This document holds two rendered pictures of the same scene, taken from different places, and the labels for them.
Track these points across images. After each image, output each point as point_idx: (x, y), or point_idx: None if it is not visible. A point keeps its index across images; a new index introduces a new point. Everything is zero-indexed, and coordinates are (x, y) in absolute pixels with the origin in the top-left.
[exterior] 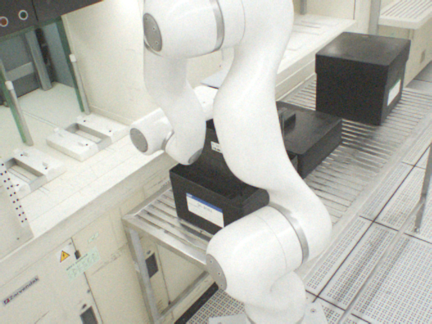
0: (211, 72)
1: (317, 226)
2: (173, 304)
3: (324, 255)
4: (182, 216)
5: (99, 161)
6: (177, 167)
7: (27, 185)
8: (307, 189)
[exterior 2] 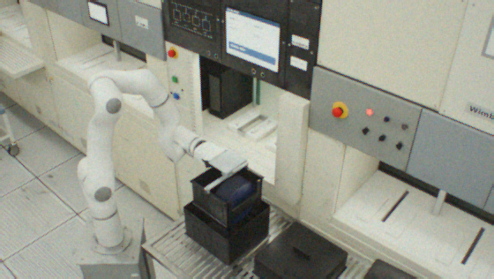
0: (323, 180)
1: (86, 184)
2: (244, 260)
3: (173, 272)
4: None
5: (265, 154)
6: None
7: (236, 128)
8: (89, 169)
